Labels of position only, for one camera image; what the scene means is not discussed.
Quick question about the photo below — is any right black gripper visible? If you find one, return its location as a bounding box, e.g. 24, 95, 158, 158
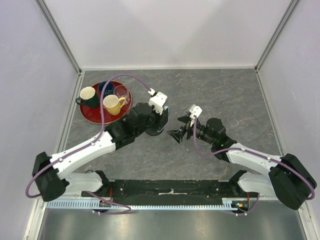
167, 114, 216, 145

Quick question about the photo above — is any black phone stand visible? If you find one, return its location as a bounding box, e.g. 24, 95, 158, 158
145, 126, 164, 137

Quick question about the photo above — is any black phone blue case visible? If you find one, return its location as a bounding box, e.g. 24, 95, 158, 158
157, 105, 170, 133

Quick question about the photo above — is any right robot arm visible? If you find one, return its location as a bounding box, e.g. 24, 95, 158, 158
167, 115, 317, 210

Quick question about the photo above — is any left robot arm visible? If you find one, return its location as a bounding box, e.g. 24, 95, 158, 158
32, 103, 169, 202

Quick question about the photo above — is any yellow mug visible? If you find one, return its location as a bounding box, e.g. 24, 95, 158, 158
102, 94, 127, 116

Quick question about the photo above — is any clear glass cup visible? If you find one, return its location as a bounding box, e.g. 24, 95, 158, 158
113, 85, 131, 105

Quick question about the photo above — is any blue cup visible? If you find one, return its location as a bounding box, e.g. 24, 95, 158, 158
98, 81, 115, 98

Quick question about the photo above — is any red round tray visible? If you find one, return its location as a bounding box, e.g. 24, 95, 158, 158
79, 80, 132, 125

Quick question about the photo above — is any dark green mug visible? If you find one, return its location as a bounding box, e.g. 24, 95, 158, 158
75, 86, 100, 109

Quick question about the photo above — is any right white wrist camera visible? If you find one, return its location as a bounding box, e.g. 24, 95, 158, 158
188, 104, 203, 127

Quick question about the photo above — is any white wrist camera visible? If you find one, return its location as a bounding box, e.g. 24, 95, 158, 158
188, 104, 203, 127
148, 88, 168, 115

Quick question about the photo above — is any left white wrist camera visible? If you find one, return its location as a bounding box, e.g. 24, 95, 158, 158
148, 88, 168, 115

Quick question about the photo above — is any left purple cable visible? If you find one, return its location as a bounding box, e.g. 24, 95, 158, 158
25, 74, 155, 199

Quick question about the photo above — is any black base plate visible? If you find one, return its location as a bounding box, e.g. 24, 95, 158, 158
97, 179, 258, 206

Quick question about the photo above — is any slotted cable duct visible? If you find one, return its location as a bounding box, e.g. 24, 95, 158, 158
46, 198, 248, 211

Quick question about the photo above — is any left aluminium frame post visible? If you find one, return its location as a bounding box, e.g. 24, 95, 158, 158
35, 0, 82, 75

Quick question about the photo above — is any aluminium frame post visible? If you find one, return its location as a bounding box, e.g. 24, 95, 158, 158
254, 0, 300, 73
35, 0, 82, 75

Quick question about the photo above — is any right aluminium frame post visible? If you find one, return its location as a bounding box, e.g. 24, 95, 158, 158
254, 0, 300, 73

